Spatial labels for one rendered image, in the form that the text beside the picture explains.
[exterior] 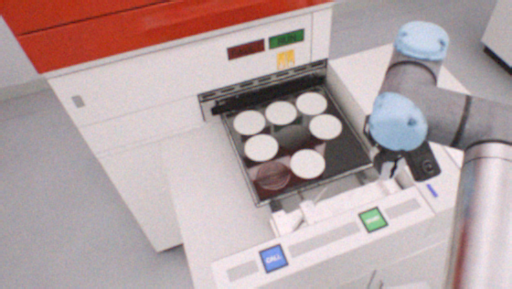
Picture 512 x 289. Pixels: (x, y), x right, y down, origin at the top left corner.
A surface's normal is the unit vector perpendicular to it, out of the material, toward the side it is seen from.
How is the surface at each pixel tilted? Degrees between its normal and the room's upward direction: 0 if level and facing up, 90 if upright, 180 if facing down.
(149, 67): 90
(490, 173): 25
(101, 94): 90
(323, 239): 0
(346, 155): 0
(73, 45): 90
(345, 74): 0
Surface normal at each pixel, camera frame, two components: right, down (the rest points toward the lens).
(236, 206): -0.02, -0.65
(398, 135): -0.38, 0.71
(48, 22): 0.37, 0.70
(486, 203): -0.42, -0.69
